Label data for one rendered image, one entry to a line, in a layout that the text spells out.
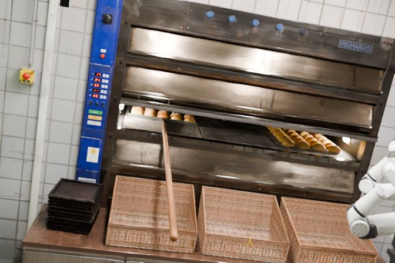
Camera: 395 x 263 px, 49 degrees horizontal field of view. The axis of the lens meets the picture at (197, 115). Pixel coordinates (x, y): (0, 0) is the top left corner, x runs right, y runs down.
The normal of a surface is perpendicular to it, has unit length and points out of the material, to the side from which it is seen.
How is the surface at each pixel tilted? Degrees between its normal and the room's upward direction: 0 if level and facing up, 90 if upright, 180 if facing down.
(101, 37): 90
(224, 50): 70
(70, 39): 90
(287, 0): 90
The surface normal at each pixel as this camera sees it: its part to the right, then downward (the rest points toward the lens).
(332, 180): 0.15, -0.11
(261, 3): 0.09, 0.23
